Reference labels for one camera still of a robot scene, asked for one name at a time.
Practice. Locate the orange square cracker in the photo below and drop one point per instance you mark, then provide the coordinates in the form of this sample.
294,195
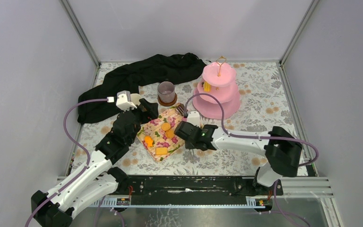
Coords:
161,151

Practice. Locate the purple mug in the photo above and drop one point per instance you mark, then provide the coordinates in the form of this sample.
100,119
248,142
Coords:
166,92

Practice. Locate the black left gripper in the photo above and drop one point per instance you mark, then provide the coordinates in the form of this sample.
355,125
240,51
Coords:
140,110

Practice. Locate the chocolate wafer biscuit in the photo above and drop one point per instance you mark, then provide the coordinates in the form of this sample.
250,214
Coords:
180,109

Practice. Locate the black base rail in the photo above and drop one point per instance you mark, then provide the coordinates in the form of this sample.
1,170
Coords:
184,190

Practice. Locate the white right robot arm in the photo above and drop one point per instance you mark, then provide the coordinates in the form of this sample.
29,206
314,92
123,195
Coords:
281,150

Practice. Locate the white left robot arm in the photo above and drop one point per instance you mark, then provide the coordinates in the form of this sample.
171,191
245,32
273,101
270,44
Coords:
97,177

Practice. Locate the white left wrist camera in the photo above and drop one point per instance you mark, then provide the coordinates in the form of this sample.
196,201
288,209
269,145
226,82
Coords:
122,100

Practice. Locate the round orange cookie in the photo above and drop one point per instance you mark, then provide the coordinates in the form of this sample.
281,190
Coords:
166,126

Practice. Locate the pink three-tier cake stand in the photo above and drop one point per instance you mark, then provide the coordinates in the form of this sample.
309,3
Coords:
224,95

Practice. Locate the yellow wafer biscuit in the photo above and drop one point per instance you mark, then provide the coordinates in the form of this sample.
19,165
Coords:
206,86

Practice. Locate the floral tablecloth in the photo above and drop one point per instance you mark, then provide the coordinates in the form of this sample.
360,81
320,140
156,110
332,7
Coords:
263,105

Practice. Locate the white paper cup black base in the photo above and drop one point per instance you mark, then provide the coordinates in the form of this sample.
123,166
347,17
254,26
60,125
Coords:
135,97

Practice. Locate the small orange cookie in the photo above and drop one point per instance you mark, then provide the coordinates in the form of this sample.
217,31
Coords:
170,133

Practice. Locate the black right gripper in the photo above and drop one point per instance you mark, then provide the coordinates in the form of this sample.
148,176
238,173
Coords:
188,145

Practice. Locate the orange fish-shaped cookie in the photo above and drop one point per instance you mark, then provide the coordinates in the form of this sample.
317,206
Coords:
149,141

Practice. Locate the floral serving tray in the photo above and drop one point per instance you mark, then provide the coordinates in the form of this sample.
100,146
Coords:
153,129

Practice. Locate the black cloth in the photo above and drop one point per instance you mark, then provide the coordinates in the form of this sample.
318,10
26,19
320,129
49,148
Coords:
177,69

